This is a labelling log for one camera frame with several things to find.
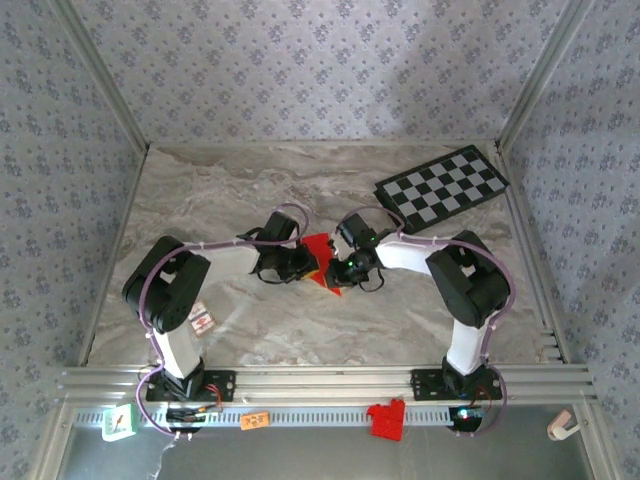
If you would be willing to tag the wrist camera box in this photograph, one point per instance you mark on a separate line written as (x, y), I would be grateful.
(357, 229)
(281, 227)

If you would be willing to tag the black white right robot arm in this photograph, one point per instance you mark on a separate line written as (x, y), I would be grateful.
(470, 280)

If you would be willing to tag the aluminium table end rail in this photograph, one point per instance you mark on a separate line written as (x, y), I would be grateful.
(325, 143)

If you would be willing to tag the red toy brick piece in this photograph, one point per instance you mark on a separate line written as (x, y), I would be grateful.
(387, 422)

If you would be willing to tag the pink white plastic hook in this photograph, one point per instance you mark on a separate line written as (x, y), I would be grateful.
(557, 430)

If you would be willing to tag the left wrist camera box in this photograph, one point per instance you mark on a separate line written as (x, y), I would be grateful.
(281, 227)

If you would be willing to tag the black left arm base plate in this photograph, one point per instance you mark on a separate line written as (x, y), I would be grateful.
(222, 385)

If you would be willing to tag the aluminium mounting rail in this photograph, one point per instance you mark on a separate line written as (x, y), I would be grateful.
(320, 385)

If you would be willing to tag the aluminium table side rail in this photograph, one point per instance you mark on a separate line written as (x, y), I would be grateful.
(517, 200)
(125, 215)

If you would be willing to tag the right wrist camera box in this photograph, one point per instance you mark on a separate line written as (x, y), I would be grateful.
(357, 229)

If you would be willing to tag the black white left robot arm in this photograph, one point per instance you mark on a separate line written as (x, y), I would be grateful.
(165, 290)

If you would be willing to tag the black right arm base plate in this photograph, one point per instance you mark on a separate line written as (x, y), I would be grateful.
(425, 385)

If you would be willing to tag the red cloth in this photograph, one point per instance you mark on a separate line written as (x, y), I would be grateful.
(316, 242)

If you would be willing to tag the brown white card packet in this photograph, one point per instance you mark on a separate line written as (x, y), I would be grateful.
(204, 322)

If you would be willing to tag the orange label tag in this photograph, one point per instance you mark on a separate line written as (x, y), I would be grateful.
(255, 420)

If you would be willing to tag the green white square card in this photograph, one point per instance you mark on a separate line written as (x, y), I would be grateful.
(119, 422)

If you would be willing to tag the black grey chessboard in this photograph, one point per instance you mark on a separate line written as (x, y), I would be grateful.
(440, 190)

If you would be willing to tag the aluminium frame post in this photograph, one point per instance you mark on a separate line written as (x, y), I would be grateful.
(541, 75)
(103, 75)

